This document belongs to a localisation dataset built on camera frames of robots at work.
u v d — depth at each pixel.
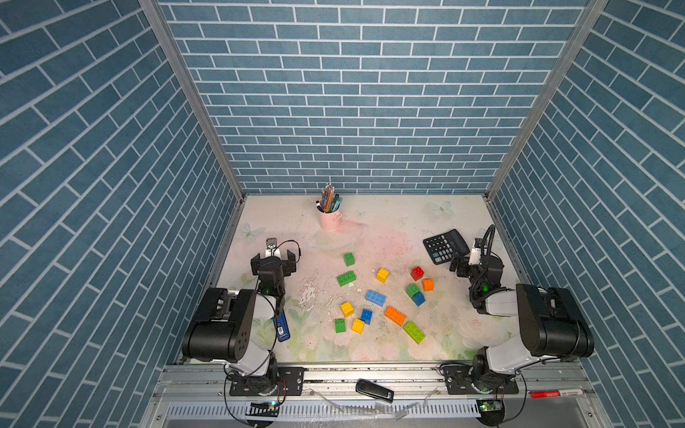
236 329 0.45
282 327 0.80
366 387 0.70
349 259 0.96
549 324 0.46
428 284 0.91
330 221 1.05
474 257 0.84
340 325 0.83
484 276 0.72
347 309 0.84
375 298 0.89
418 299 0.89
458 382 0.74
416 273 0.93
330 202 1.02
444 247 1.02
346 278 0.94
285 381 0.73
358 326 0.83
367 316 0.83
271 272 0.71
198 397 0.72
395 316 0.85
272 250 0.79
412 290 0.89
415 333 0.82
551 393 0.72
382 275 0.92
